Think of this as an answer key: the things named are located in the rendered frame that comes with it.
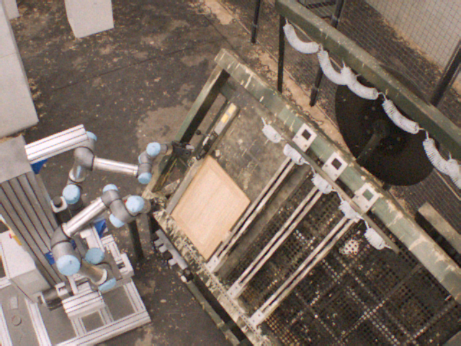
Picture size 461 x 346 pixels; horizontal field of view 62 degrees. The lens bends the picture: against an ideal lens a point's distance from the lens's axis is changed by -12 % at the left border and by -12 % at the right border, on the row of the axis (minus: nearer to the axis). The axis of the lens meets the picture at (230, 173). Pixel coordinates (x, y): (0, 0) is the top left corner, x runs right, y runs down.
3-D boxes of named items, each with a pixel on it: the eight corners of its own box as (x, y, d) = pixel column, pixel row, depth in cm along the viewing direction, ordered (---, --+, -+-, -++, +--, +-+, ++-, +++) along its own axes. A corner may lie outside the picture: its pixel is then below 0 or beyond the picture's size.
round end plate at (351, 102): (318, 131, 290) (348, 39, 226) (323, 127, 293) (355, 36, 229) (400, 212, 256) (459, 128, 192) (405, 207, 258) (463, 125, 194)
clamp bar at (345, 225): (252, 314, 268) (230, 326, 249) (372, 181, 215) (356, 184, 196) (262, 325, 263) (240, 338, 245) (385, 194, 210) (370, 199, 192)
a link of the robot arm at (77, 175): (65, 192, 277) (75, 145, 238) (69, 174, 286) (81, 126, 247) (81, 196, 282) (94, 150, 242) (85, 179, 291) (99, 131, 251)
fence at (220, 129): (168, 209, 310) (165, 210, 307) (235, 103, 268) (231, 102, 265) (172, 214, 308) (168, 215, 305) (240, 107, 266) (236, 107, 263)
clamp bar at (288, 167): (210, 262, 288) (186, 269, 269) (312, 124, 235) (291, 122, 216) (219, 272, 284) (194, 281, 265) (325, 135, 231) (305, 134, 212)
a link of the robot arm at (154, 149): (143, 146, 252) (151, 140, 248) (157, 146, 261) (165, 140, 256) (148, 158, 251) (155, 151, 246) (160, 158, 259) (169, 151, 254)
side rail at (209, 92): (157, 185, 326) (146, 186, 317) (229, 63, 277) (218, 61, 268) (160, 190, 323) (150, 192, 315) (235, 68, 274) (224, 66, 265)
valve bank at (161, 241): (145, 244, 325) (141, 230, 306) (160, 236, 331) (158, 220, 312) (181, 295, 304) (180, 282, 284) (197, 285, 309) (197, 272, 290)
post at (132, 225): (135, 256, 379) (124, 214, 319) (140, 253, 382) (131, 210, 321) (139, 261, 377) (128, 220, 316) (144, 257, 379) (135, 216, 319)
